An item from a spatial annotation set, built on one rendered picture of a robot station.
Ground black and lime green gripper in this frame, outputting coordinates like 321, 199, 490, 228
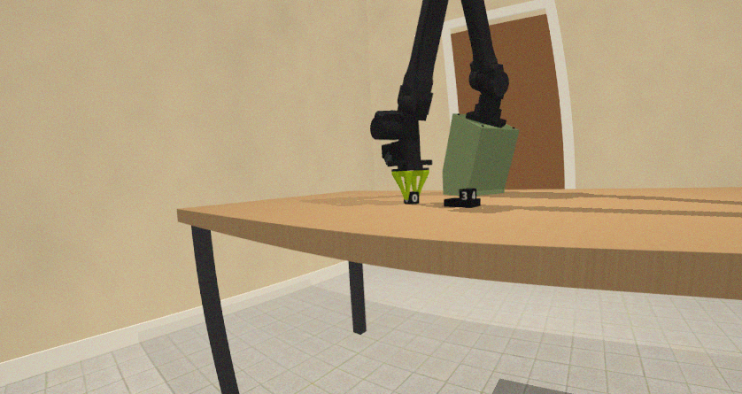
387, 139, 432, 200

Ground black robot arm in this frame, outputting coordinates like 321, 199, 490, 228
370, 0, 509, 165

